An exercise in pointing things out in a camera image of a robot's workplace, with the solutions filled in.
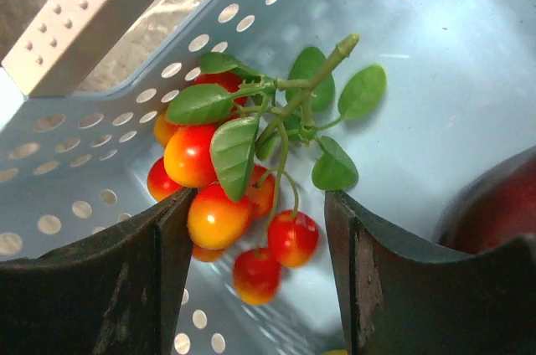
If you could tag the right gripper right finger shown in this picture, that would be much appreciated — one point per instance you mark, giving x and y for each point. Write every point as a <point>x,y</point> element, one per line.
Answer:
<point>401,294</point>

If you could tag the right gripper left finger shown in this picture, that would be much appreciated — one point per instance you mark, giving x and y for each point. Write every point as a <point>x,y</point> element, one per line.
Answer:
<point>115,292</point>

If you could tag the cherry cluster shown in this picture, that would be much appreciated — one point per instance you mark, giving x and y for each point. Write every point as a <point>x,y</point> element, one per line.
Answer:
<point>228,136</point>

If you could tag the yellow green mango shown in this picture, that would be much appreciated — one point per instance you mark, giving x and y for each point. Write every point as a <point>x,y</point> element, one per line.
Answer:
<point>336,352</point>

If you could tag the dark purple mangosteen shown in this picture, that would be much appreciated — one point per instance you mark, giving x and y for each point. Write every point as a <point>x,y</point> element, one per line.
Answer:
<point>494,208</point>

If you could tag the light blue plastic basket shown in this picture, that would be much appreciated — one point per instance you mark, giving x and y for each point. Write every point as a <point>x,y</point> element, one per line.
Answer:
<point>460,99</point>

